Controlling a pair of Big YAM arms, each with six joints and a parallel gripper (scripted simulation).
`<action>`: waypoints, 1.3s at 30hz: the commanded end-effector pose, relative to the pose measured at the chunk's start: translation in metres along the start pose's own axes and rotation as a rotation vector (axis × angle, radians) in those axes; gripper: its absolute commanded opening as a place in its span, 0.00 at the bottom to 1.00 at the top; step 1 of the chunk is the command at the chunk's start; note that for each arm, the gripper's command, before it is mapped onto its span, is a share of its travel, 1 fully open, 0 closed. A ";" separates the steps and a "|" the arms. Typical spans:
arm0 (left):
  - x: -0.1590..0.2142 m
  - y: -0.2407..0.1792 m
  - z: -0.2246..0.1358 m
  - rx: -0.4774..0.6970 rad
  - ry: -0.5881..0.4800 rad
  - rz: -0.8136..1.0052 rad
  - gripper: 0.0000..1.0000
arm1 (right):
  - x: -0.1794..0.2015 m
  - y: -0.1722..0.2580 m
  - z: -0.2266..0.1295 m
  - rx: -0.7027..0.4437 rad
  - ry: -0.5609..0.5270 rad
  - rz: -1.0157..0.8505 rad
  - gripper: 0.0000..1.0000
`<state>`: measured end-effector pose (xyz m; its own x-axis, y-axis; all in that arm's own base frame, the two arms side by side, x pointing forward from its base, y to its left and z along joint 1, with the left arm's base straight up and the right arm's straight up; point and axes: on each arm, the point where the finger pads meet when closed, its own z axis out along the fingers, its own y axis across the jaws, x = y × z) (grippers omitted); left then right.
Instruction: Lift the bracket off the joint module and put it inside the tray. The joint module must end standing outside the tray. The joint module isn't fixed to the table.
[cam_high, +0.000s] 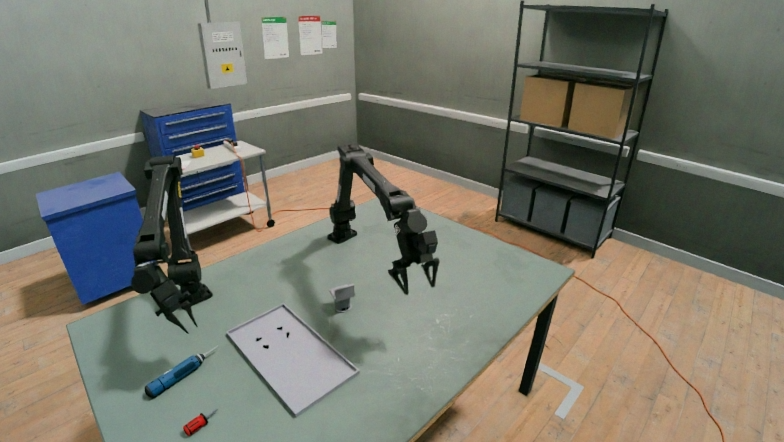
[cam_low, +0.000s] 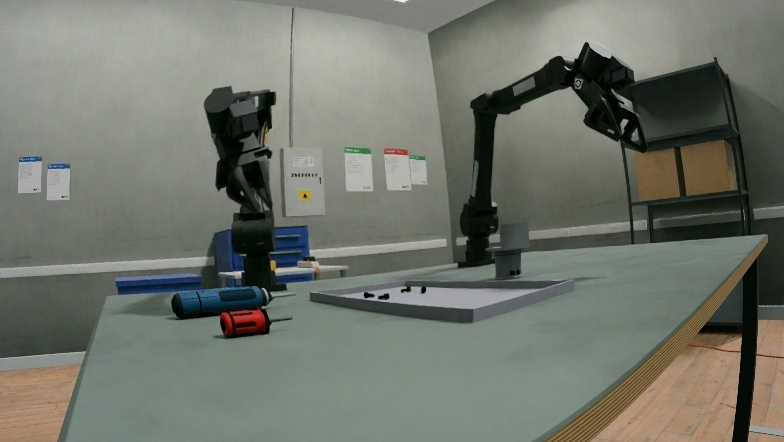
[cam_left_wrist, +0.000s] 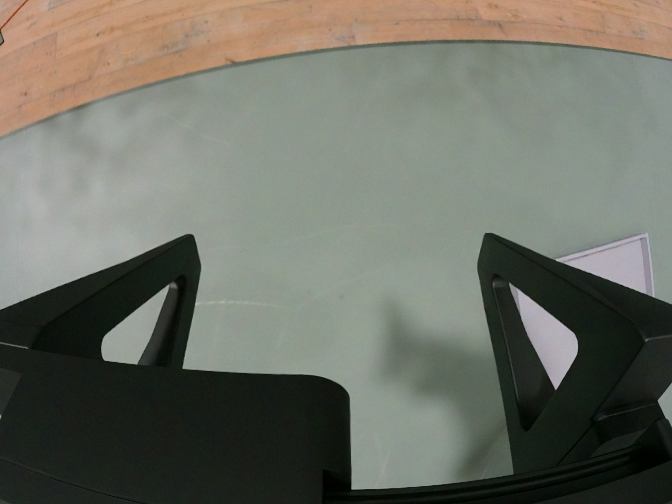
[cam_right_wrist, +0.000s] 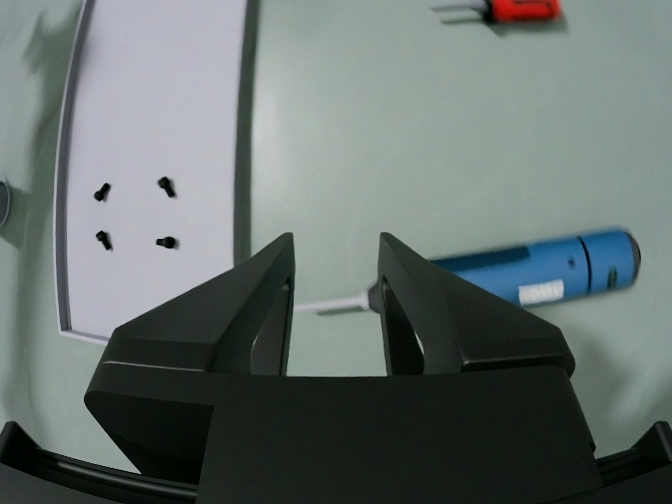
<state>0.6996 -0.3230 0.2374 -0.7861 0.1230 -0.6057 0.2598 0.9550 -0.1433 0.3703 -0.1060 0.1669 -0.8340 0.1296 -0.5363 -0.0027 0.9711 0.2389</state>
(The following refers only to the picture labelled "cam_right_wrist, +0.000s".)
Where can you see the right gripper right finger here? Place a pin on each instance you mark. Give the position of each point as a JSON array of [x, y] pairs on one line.
[[461, 326]]

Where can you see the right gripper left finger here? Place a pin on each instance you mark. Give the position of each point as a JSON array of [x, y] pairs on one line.
[[215, 324]]

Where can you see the black screw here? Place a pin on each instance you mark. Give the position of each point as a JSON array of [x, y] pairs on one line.
[[100, 194], [102, 237], [165, 183], [168, 242]]

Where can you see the blue screwdriver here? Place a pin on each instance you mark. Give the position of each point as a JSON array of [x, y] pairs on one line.
[[538, 276]]

